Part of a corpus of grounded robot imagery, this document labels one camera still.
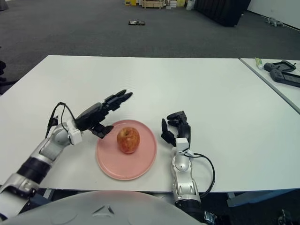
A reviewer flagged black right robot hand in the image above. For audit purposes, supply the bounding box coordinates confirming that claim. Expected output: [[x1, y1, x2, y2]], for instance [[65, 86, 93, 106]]
[[160, 110, 192, 153]]

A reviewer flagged red apple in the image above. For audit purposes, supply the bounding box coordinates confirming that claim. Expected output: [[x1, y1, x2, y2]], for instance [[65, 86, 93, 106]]
[[116, 127, 141, 155]]

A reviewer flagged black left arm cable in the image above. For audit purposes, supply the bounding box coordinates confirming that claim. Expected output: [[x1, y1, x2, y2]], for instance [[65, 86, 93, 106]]
[[45, 101, 77, 139]]

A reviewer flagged metal clamp bracket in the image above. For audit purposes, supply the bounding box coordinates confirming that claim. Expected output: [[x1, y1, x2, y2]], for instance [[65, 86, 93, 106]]
[[203, 210, 218, 223]]

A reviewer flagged grey table leg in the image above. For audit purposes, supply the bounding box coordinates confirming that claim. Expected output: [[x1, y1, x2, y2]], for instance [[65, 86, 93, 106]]
[[43, 187, 56, 199]]

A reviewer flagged black partition screen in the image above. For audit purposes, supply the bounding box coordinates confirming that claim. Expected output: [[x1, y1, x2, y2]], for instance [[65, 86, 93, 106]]
[[194, 0, 251, 28]]

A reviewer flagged black office chair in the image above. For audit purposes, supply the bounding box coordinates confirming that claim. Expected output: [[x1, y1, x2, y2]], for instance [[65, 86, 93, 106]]
[[0, 60, 17, 94]]

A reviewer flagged black handheld controller with frame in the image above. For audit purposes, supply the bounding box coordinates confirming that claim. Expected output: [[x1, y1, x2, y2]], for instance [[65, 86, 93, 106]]
[[263, 60, 296, 73]]

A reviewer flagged pink round plate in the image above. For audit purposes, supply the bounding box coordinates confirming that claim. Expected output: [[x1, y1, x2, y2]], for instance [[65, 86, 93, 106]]
[[95, 119, 158, 181]]

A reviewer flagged small grey quadruped robot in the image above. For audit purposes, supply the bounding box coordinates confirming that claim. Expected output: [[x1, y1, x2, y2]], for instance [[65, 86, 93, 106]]
[[266, 17, 285, 28]]

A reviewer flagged grey table frame beam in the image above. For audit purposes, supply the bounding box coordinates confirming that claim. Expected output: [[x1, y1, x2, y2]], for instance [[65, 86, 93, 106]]
[[226, 189, 300, 208]]

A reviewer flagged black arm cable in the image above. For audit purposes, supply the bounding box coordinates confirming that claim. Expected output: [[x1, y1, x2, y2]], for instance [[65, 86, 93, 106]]
[[45, 101, 77, 139], [187, 152, 216, 197]]

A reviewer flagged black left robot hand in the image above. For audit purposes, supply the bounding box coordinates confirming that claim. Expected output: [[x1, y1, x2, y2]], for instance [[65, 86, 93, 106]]
[[67, 89, 134, 145]]

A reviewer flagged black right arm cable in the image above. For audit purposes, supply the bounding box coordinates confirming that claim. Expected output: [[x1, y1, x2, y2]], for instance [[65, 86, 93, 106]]
[[187, 152, 216, 197]]

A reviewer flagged wooden crate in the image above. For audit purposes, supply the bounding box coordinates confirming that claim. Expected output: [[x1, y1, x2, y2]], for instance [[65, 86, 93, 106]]
[[141, 0, 167, 9]]

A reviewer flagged grey robot torso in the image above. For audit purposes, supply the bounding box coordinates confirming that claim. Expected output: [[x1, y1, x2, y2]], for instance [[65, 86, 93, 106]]
[[0, 190, 204, 225]]

